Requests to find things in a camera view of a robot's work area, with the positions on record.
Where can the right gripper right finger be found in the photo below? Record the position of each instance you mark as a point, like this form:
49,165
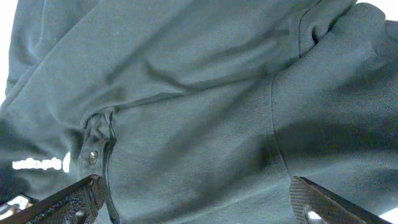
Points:
312,203

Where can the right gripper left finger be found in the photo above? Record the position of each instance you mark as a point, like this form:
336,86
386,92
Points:
77,203

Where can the black polo shirt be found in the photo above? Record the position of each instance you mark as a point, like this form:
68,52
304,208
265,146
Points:
201,111

